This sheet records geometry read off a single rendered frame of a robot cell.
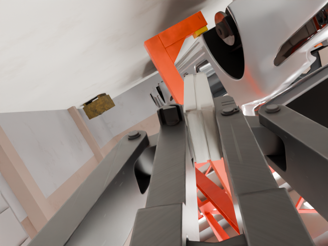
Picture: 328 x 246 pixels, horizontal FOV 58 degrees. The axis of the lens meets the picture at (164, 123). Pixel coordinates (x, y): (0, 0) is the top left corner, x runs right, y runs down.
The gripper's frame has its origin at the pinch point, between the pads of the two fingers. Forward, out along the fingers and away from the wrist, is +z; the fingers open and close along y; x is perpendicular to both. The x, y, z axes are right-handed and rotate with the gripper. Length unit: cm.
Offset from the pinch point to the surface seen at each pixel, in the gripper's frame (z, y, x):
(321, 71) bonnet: 292, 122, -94
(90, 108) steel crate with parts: 884, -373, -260
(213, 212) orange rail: 436, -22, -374
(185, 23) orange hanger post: 306, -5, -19
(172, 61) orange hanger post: 289, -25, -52
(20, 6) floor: 211, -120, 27
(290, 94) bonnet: 275, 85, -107
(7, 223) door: 246, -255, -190
